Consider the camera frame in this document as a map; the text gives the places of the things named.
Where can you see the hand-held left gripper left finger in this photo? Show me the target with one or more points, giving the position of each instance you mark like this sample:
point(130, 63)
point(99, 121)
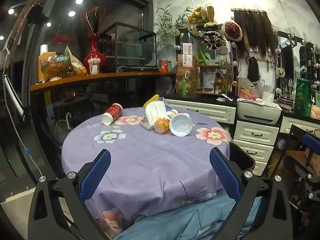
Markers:
point(95, 175)

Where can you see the red tin canister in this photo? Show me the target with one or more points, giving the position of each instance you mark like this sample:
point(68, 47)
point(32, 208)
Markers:
point(165, 66)

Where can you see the long brown wig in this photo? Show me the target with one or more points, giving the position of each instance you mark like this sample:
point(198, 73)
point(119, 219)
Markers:
point(252, 30)

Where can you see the purple floral tablecloth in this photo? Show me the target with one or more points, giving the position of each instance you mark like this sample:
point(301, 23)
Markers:
point(150, 160)

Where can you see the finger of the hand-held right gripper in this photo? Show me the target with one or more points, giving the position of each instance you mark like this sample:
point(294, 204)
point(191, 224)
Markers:
point(310, 188)
point(312, 142)

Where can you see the dark short wig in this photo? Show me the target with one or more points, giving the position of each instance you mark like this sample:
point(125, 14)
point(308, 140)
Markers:
point(253, 70)

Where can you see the red vase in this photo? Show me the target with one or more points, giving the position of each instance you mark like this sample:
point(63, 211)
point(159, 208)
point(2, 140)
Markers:
point(94, 55)

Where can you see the vanity mirror with bulbs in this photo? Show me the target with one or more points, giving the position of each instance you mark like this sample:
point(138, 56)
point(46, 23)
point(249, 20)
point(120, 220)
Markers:
point(287, 60)

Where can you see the green bottle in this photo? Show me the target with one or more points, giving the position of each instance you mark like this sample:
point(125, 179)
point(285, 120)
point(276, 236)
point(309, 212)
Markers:
point(184, 87)

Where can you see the brown paper snack bag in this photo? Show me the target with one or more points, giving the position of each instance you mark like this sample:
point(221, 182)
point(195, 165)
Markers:
point(76, 65)

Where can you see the white plastic container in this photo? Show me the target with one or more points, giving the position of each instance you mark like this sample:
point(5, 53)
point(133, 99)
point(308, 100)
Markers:
point(268, 98)

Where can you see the plastic drink cup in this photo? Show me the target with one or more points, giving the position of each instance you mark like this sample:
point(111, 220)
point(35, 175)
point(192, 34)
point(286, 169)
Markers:
point(94, 66)

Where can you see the white tube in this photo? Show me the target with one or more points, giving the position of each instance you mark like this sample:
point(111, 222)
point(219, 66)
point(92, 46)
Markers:
point(226, 97)

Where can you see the white wide drawer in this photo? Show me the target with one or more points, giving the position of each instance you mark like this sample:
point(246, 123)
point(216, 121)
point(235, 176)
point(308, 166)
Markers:
point(207, 111)

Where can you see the roll of tape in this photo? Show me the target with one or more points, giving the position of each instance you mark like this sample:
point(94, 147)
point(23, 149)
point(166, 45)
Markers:
point(280, 72)

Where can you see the black side table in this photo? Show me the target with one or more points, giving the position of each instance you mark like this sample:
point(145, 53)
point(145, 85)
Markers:
point(296, 132)

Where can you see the green leafy plant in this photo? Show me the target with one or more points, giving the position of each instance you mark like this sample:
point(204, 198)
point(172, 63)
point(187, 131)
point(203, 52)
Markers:
point(166, 27)

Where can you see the person's blue pants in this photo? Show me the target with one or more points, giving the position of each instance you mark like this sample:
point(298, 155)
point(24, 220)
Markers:
point(187, 217)

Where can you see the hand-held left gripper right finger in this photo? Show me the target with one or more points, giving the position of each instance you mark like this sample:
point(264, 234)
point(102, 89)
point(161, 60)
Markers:
point(225, 175)

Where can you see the ornate headpiece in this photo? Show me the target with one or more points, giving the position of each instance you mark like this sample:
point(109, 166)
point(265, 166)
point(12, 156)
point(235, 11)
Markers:
point(212, 40)

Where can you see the pink box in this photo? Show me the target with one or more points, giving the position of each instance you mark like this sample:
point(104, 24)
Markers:
point(185, 60)
point(187, 48)

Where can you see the red paper cup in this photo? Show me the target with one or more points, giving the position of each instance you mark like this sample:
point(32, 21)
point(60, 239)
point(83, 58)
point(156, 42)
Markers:
point(113, 113)

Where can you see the wooden counter shelf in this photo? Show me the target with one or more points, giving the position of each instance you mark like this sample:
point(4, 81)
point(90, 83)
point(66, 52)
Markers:
point(100, 78)

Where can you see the black trash bin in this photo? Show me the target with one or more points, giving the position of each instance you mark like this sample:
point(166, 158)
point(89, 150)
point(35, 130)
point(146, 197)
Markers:
point(241, 157)

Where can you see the glass display case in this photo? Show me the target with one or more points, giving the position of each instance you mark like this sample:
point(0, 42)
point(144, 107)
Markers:
point(127, 47)

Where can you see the brown cardboard box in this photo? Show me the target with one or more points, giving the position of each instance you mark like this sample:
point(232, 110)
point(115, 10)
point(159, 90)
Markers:
point(185, 73)
point(191, 87)

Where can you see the white printer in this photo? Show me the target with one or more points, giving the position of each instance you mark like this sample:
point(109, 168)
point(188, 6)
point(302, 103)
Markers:
point(257, 112)

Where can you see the dried flower bunch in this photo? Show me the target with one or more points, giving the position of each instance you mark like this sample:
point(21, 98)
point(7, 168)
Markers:
point(93, 20)

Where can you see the white desk drawer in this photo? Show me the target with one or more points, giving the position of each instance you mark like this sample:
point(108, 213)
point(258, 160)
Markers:
point(290, 123)

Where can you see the yellow foam fruit net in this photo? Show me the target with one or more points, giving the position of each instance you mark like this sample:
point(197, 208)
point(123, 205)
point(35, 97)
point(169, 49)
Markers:
point(150, 101)

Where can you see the wooden shelf rack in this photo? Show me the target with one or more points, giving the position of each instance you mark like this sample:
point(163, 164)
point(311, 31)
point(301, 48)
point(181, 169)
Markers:
point(212, 66)

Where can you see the green tote bag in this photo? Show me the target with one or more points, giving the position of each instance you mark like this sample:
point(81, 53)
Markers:
point(302, 97)

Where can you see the orange and white bottle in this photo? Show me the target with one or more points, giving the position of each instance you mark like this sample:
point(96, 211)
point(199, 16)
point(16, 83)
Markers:
point(162, 125)

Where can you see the red round hat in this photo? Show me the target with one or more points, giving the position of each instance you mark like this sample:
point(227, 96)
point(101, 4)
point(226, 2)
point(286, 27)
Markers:
point(232, 31)

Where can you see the yellow flower bouquet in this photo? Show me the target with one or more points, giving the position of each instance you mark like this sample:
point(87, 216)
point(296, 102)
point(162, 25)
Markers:
point(200, 16)

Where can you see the coloured glass bowl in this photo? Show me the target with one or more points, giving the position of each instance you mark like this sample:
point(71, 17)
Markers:
point(56, 66)

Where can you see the peach plush toy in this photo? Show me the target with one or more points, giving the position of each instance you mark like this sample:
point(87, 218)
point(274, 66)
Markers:
point(315, 112)

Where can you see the white drawer cabinet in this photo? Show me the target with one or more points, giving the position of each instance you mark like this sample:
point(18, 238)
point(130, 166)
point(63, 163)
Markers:
point(255, 140)

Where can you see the clear plastic bag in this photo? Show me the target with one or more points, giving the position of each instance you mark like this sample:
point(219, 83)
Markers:
point(247, 90)

